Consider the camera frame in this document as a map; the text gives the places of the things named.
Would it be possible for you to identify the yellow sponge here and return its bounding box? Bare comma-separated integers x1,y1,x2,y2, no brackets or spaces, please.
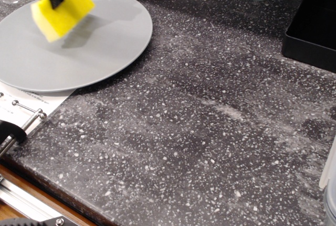
30,0,95,42

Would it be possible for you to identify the grey round plate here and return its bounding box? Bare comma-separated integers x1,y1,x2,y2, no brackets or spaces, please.
1,0,153,92

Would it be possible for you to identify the white paper sheet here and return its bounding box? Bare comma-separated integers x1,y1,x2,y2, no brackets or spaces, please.
1,83,74,126

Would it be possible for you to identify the black metal screw clamp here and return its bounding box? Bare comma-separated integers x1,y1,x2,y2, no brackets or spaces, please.
1,100,47,158

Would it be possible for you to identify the black plastic tray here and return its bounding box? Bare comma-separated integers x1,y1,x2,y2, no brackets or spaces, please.
281,0,335,72

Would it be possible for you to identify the aluminium rail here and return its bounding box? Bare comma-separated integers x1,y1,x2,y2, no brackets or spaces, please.
1,177,61,221

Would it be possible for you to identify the black metal bracket with screw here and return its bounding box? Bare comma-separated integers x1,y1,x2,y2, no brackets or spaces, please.
38,216,78,226

